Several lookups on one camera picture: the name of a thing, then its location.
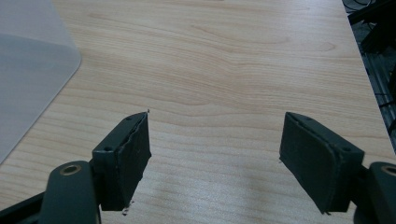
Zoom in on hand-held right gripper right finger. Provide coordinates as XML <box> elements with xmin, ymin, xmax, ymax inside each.
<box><xmin>278</xmin><ymin>111</ymin><xmax>365</xmax><ymax>216</ymax></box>

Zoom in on clear plastic storage box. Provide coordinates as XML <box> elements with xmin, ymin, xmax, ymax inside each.
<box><xmin>0</xmin><ymin>0</ymin><xmax>83</xmax><ymax>165</ymax></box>

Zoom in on black metal stand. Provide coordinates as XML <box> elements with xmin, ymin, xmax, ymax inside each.
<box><xmin>341</xmin><ymin>0</ymin><xmax>396</xmax><ymax>54</ymax></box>

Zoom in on aluminium floor rail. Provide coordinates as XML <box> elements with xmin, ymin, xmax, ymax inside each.
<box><xmin>361</xmin><ymin>50</ymin><xmax>396</xmax><ymax>141</ymax></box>

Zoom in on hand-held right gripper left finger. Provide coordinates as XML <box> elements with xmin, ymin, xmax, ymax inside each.
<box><xmin>92</xmin><ymin>111</ymin><xmax>153</xmax><ymax>212</ymax></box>

